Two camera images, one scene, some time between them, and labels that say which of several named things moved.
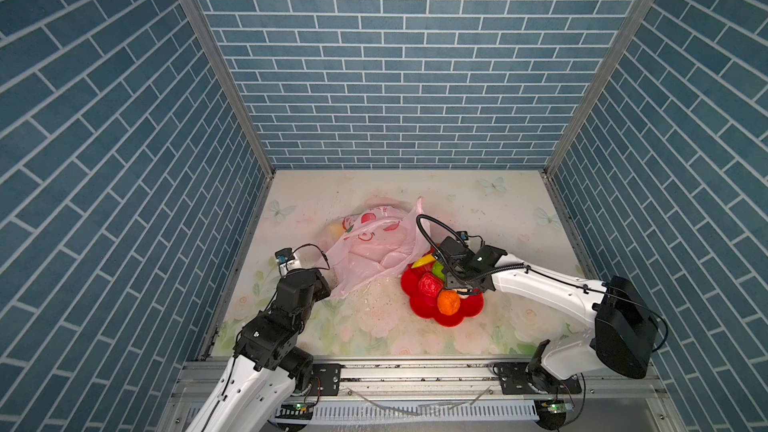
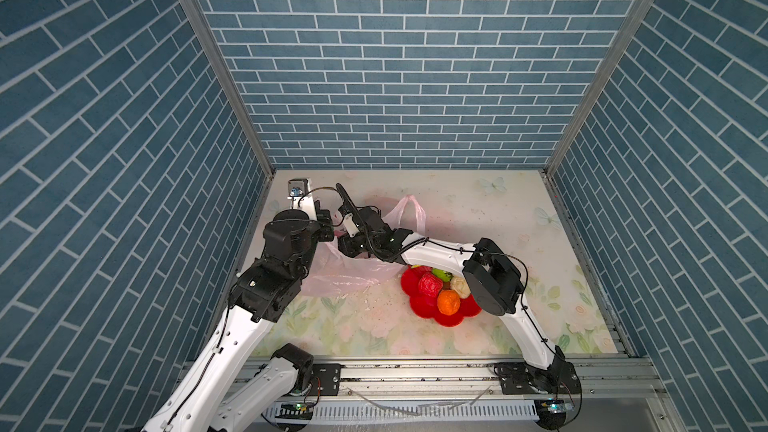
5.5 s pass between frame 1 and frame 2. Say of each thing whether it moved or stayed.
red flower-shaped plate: stayed
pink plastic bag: moved
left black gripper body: moved
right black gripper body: moved
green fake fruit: stayed
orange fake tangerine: stayed
